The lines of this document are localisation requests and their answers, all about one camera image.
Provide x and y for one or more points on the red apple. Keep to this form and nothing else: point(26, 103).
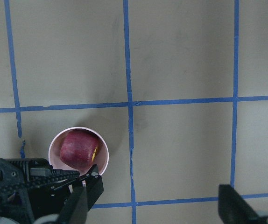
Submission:
point(78, 149)

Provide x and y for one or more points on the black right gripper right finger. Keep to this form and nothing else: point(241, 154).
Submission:
point(233, 209)

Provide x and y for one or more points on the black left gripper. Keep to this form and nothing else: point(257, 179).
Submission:
point(32, 191)

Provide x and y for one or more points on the pink bowl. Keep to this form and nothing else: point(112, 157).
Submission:
point(101, 158)

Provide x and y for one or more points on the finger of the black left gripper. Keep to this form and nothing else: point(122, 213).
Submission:
point(94, 185)

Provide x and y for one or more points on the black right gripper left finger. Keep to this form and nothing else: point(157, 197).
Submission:
point(75, 209)

